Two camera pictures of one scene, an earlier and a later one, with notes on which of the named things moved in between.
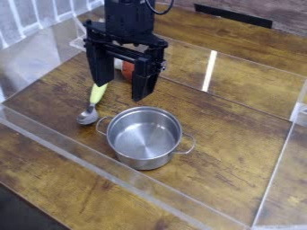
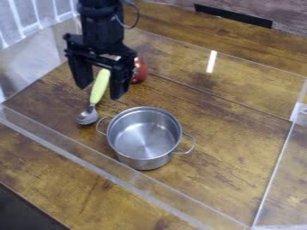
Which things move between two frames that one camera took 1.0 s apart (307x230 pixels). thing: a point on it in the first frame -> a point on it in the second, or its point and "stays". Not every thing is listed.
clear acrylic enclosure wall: (37, 30) stays
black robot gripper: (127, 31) -> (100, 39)
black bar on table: (254, 21) stays
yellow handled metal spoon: (88, 116) stays
